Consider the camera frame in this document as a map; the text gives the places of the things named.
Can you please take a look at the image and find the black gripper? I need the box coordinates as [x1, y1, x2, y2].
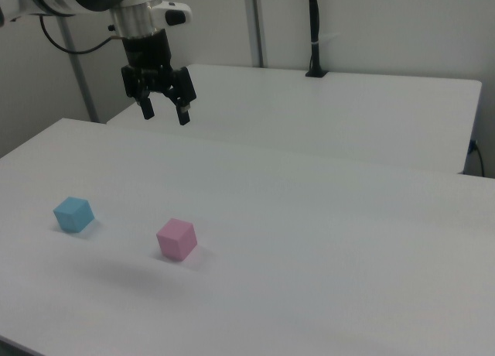
[120, 29, 197, 127]

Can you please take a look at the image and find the blue cube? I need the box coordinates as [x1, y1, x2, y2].
[53, 196, 96, 234]

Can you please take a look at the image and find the pink cube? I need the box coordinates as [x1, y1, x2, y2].
[155, 217, 199, 262]

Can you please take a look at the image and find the white rectangular table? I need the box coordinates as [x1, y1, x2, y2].
[105, 63, 483, 176]

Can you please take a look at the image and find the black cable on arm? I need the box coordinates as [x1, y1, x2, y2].
[39, 15, 125, 56]

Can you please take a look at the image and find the black camera pole with cables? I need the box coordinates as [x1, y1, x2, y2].
[305, 0, 330, 79]

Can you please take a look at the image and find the white cable tie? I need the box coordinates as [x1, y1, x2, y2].
[310, 32, 342, 47]

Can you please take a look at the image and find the black wall cable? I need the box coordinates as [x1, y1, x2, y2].
[472, 139, 486, 177]

